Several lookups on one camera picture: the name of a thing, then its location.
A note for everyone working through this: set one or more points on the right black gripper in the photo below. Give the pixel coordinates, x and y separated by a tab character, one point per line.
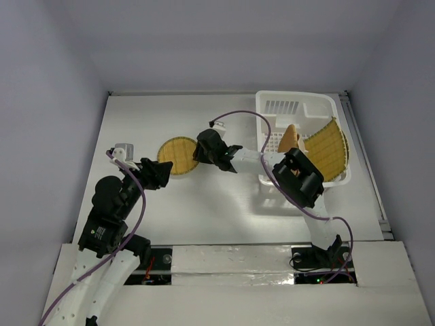
211	150

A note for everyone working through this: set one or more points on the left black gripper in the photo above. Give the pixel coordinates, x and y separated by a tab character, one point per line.
155	172

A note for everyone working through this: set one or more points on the small round bamboo plate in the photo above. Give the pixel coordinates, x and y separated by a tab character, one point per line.
179	151

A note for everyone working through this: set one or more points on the rounded square woven plate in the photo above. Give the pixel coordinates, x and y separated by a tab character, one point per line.
290	139

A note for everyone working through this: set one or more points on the square green-edged bamboo mat plate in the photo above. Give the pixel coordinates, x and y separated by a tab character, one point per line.
326	150

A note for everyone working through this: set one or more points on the fan-shaped woven bamboo plate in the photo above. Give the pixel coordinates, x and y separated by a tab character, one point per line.
301	144

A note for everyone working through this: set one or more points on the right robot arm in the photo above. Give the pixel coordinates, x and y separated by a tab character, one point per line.
292	173

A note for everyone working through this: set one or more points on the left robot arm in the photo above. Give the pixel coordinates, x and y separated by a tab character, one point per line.
107	253

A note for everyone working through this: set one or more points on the white plastic dish rack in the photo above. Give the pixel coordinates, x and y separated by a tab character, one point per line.
309	112

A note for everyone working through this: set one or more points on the white foam front bar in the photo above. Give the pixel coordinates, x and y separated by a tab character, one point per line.
231	265

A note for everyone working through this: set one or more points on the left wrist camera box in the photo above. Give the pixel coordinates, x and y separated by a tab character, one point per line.
123	152

